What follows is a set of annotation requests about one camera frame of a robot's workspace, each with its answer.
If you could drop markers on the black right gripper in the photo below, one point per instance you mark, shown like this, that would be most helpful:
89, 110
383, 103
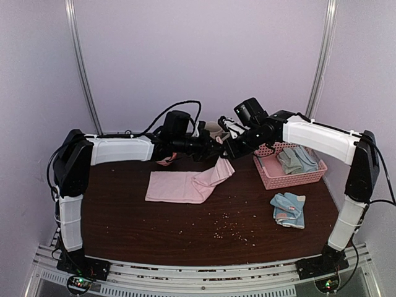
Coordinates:
233, 151

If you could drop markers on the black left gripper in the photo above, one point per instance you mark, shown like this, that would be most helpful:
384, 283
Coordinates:
208, 151

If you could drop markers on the large pink towel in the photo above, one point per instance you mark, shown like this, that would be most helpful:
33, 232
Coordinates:
188, 187

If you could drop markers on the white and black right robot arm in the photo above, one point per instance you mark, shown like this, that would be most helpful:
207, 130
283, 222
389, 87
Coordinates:
357, 150

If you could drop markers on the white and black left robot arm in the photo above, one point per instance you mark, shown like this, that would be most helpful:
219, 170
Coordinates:
80, 152

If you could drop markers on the red and white patterned bowl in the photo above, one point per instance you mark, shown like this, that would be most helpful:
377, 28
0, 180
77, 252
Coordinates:
167, 160

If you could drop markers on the pink perforated plastic basket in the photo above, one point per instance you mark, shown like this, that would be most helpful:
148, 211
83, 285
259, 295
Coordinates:
272, 174

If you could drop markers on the white mug with coral pattern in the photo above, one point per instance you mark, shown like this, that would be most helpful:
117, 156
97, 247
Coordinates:
216, 131

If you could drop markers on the grey-green folded towel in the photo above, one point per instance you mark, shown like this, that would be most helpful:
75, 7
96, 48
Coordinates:
289, 162

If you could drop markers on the light blue folded towel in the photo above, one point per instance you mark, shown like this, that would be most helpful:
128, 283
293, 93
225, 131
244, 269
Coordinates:
308, 163

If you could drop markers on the blue patterned crumpled cloth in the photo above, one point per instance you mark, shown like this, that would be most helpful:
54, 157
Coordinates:
288, 210

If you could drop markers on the right round circuit board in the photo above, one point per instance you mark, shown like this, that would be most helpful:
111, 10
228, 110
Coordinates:
328, 285

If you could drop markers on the round circuit board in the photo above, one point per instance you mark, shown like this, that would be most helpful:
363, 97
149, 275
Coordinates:
78, 285
328, 285

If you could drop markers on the left round circuit board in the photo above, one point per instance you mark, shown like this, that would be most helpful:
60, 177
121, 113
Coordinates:
78, 285

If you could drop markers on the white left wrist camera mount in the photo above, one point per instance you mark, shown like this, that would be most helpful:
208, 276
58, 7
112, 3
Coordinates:
199, 126

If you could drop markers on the aluminium right corner post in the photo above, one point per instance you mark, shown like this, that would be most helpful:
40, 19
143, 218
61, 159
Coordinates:
323, 59

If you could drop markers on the aluminium corner post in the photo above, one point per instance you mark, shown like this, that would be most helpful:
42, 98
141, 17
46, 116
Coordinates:
87, 92
323, 59

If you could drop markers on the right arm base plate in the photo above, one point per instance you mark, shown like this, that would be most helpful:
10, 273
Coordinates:
319, 266

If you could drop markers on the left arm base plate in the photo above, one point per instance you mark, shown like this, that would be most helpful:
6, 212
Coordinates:
91, 268

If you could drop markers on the aluminium left corner post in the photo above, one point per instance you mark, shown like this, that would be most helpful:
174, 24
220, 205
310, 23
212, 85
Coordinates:
87, 92

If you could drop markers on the aluminium front rail frame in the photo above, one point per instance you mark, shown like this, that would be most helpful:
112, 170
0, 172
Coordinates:
278, 278

